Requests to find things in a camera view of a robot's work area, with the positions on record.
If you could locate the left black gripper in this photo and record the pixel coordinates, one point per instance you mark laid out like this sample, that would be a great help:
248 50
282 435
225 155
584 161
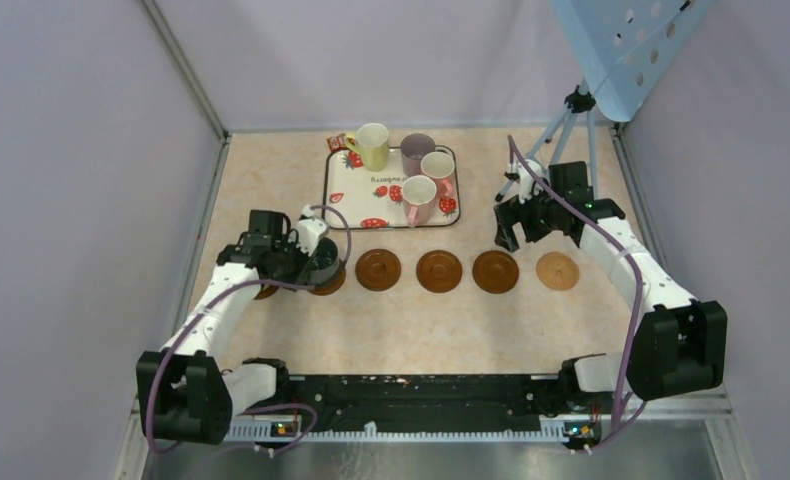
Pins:
298 274

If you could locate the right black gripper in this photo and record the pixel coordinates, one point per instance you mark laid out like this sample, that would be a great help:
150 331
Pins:
511 212

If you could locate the brown coaster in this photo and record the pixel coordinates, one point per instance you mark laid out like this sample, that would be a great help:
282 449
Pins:
378 269
266 292
439 271
495 272
333 286

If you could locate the light tan coaster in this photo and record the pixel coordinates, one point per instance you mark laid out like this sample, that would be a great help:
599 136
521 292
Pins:
557 271

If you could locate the white strawberry tray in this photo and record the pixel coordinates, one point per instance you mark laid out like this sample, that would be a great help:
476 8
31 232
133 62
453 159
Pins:
366 199

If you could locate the light blue music stand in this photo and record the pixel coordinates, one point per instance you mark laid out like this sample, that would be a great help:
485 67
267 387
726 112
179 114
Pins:
623 49

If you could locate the dark green mug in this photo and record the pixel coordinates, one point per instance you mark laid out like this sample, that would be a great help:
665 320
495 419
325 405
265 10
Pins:
325 264

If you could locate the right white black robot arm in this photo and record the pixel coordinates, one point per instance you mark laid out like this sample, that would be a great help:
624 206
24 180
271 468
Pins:
677 342

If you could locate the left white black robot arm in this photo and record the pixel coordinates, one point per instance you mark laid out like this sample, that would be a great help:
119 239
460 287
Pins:
183 394

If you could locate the pink mug back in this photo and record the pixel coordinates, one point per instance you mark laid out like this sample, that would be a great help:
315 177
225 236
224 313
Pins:
441 168

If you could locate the pink mug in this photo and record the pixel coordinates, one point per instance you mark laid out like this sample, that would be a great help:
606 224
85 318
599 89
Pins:
418 198
441 168

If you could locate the pink mug front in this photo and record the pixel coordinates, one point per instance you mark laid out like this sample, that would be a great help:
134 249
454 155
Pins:
418 198

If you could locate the red snack packet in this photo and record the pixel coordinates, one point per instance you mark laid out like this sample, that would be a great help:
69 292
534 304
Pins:
337 142

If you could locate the purple mug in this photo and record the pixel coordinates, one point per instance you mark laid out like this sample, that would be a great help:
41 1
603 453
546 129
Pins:
414 147

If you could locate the green mug back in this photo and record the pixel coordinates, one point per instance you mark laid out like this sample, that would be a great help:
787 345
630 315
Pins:
371 143

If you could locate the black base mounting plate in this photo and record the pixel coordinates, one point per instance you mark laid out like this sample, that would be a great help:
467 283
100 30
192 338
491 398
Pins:
440 403

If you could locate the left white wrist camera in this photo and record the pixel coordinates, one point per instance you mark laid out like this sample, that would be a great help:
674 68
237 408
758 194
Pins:
309 231

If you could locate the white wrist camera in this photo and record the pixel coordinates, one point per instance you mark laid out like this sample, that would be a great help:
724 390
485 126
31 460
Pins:
309 231
527 185

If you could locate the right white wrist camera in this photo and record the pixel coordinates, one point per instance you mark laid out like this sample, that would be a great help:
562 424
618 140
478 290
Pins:
527 185

